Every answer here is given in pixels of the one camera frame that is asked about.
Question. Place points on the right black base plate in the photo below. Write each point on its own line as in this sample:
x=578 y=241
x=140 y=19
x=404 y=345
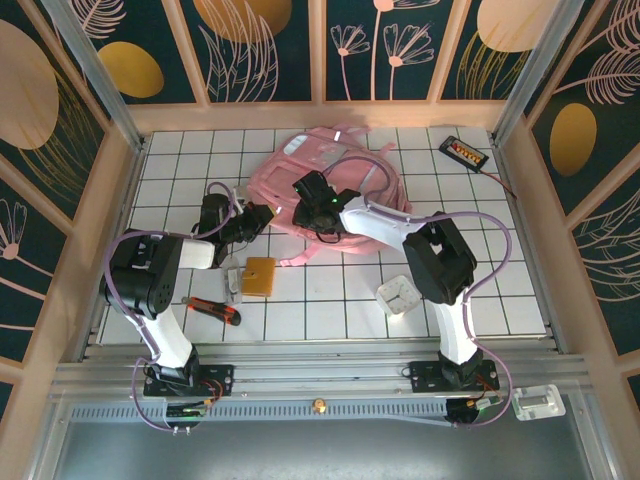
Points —
x=425 y=375

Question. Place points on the small brass knob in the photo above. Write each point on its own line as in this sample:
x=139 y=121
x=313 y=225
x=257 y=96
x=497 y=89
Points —
x=318 y=405

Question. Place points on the black board with yellow connectors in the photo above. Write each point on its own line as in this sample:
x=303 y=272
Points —
x=463 y=153

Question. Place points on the orange square pad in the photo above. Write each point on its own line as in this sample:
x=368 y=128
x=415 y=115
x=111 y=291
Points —
x=259 y=276

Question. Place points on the aluminium frame post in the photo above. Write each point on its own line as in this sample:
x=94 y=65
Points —
x=100 y=85
x=535 y=70

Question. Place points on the black controller board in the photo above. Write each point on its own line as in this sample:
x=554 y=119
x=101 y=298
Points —
x=187 y=411
x=470 y=411

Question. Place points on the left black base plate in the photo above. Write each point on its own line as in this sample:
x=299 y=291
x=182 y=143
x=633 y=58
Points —
x=220 y=380

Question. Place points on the white square alarm clock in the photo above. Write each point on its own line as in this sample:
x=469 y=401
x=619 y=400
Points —
x=397 y=296

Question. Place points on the pink school backpack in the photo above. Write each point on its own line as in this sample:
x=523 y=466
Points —
x=280 y=175

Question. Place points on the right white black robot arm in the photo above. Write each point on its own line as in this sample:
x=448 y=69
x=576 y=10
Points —
x=440 y=255

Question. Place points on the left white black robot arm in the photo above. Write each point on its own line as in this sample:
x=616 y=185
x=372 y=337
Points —
x=145 y=280

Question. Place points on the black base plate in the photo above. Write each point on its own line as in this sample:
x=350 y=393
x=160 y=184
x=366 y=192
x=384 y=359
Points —
x=425 y=375
x=220 y=380

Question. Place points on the aluminium mounting rail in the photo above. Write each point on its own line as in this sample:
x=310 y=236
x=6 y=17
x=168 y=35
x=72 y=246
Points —
x=320 y=370

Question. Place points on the clear acrylic block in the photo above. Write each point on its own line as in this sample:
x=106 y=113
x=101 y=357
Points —
x=540 y=402

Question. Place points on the orange black utility knife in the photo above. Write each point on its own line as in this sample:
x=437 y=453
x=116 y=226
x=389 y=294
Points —
x=215 y=310

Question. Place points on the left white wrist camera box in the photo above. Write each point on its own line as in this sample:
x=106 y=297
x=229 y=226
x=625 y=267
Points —
x=241 y=200

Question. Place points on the clear plastic case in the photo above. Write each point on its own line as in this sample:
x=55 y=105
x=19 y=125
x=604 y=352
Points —
x=232 y=282

